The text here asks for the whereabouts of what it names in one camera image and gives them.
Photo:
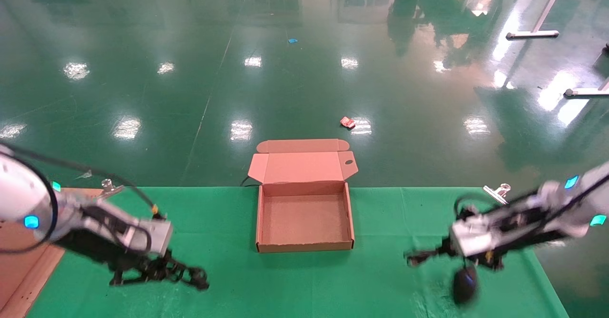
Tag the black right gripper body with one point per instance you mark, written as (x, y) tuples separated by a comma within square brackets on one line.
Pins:
[(523, 243)]

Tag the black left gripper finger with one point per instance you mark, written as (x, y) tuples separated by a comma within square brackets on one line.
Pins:
[(161, 266), (131, 274)]

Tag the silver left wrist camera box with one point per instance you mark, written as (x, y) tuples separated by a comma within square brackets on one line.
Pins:
[(152, 234)]

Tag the red crumpled litter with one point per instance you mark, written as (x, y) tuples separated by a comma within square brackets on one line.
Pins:
[(347, 123)]

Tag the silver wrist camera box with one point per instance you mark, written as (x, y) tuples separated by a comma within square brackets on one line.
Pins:
[(468, 237), (152, 234)]

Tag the green table cloth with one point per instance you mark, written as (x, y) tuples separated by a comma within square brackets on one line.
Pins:
[(309, 284)]

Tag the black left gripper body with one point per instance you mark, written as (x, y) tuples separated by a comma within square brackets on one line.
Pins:
[(104, 253)]

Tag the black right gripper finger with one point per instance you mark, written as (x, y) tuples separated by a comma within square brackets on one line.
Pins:
[(490, 262), (430, 256)]

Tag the white metal table leg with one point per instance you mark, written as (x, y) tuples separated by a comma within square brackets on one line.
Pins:
[(585, 92), (532, 34)]

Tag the clear plastic scrap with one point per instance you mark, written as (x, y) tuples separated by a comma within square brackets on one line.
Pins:
[(83, 175)]

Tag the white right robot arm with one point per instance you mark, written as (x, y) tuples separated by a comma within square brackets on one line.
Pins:
[(590, 203)]

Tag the silver binder clip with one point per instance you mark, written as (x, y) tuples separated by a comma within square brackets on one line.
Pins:
[(497, 193), (108, 184)]

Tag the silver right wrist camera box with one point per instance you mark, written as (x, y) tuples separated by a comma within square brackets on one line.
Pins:
[(468, 237)]

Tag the flat open cardboard box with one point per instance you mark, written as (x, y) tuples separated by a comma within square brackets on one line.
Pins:
[(304, 218)]

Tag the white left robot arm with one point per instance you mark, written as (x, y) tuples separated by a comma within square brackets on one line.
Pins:
[(19, 189)]

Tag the black computer mouse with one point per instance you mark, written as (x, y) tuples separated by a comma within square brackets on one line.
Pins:
[(465, 284)]

